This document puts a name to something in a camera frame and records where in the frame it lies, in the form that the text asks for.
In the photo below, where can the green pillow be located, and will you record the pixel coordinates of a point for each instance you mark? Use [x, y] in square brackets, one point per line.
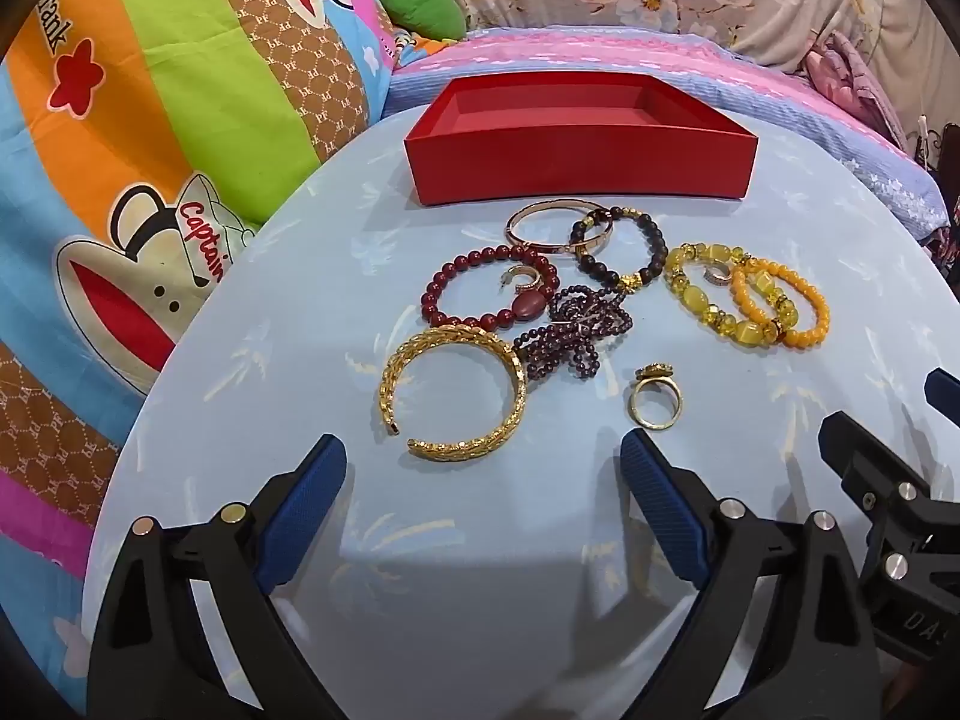
[420, 4]

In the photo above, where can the rose gold bangle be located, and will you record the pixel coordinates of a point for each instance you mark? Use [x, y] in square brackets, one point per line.
[525, 236]

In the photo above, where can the pink and blue striped pillow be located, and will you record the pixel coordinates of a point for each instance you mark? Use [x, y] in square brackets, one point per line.
[787, 90]

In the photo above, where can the gold hoop earring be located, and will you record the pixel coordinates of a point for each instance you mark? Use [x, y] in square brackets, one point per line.
[519, 274]

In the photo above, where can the light blue palm print tablecloth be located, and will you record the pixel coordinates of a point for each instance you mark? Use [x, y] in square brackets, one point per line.
[750, 187]

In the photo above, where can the cartoon monkey printed blanket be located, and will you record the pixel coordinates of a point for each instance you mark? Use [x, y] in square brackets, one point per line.
[187, 90]

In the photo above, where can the gold woven cuff bangle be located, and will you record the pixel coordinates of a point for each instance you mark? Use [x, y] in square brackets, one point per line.
[517, 390]

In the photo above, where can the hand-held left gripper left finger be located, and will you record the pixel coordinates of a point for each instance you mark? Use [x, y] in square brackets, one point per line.
[304, 510]

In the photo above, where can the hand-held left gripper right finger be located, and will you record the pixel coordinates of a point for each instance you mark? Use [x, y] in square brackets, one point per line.
[664, 499]

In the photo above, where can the red cardboard box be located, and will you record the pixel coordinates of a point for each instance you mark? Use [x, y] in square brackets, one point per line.
[577, 165]

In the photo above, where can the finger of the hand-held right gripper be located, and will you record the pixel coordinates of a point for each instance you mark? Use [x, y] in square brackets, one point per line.
[943, 394]
[889, 499]

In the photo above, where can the purple quilted cloth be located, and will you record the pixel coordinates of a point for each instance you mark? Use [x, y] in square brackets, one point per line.
[847, 82]

